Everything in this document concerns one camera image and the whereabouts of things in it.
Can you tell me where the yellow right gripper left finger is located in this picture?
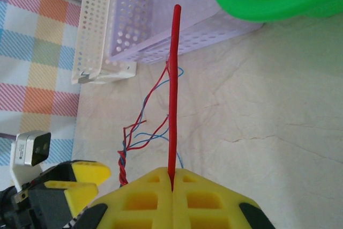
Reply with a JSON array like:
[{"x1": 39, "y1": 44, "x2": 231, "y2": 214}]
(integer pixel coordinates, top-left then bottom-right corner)
[{"x1": 71, "y1": 166, "x2": 174, "y2": 229}]

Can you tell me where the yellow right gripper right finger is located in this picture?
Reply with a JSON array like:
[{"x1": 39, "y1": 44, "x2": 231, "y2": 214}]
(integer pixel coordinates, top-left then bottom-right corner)
[{"x1": 173, "y1": 167, "x2": 277, "y2": 229}]

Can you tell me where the thin blue cable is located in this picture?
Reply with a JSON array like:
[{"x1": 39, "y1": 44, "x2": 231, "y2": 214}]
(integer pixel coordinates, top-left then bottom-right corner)
[
  {"x1": 125, "y1": 129, "x2": 172, "y2": 154},
  {"x1": 175, "y1": 151, "x2": 186, "y2": 171}
]

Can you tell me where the white perforated basket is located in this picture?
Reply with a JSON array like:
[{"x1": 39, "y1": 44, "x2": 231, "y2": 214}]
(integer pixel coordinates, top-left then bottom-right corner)
[{"x1": 71, "y1": 0, "x2": 138, "y2": 85}]

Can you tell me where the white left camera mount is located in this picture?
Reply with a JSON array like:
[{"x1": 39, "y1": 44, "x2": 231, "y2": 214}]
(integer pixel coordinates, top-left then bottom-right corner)
[{"x1": 10, "y1": 143, "x2": 43, "y2": 193}]

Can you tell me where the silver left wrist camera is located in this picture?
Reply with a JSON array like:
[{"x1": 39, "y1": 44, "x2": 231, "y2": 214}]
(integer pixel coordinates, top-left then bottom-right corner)
[{"x1": 14, "y1": 130, "x2": 52, "y2": 167}]

